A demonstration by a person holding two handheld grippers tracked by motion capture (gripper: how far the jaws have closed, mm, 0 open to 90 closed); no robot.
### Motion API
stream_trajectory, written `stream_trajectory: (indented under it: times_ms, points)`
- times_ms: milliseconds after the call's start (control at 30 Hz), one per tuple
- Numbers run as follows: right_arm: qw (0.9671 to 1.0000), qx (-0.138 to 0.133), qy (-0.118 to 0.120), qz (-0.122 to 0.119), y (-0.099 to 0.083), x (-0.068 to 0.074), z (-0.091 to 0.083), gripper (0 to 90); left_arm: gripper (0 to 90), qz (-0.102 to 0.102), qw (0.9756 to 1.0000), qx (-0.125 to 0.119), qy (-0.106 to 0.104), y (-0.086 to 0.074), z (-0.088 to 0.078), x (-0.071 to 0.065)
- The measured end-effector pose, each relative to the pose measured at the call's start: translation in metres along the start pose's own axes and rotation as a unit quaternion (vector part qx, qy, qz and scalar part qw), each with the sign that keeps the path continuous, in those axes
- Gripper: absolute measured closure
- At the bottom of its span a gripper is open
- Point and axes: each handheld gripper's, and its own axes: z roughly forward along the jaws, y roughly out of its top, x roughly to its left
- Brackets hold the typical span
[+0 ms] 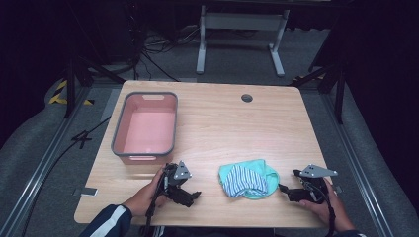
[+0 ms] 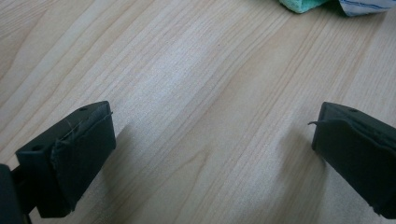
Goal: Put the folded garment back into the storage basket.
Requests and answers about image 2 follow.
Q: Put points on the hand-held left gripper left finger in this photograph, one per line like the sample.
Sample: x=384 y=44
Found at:
x=71 y=155

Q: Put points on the white blue-striped cloth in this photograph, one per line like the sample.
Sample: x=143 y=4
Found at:
x=365 y=6

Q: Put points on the green towel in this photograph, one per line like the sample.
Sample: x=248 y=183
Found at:
x=299 y=4

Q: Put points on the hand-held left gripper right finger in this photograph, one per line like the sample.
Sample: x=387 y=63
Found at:
x=358 y=155

